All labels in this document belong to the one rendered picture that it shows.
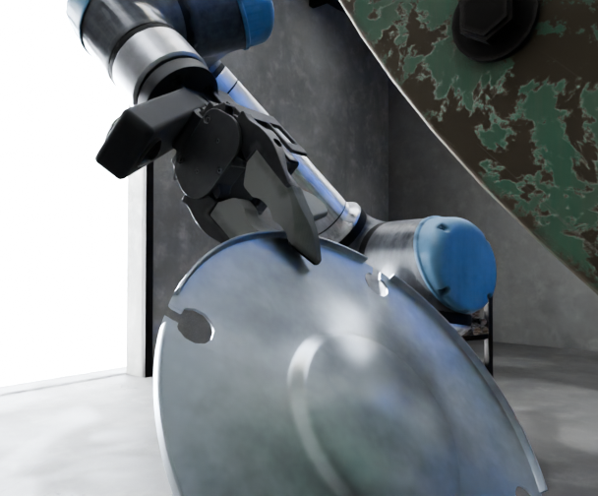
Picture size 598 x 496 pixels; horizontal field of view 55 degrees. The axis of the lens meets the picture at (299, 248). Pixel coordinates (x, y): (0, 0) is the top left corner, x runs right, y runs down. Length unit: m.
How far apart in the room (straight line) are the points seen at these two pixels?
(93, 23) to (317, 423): 0.40
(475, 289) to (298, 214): 0.36
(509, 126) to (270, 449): 0.20
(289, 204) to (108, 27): 0.25
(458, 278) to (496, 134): 0.54
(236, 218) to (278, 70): 6.45
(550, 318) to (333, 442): 7.26
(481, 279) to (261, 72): 6.00
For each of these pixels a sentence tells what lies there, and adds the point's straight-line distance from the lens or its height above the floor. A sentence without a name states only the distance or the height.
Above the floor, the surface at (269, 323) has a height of 1.00.
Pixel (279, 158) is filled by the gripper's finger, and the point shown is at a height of 1.11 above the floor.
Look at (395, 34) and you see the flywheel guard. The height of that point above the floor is 1.10.
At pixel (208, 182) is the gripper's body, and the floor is 1.09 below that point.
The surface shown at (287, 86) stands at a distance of 6.92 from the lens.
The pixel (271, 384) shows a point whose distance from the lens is 0.32.
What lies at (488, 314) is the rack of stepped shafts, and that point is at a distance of 3.06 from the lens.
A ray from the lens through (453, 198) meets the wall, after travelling 8.00.
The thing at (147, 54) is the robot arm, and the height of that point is 1.21.
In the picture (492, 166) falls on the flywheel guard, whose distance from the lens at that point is 0.16.
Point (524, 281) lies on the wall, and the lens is 7.62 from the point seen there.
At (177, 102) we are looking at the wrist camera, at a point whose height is 1.15.
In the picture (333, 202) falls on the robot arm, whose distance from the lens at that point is 0.78.
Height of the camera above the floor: 1.04
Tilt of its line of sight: 1 degrees up
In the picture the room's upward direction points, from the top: straight up
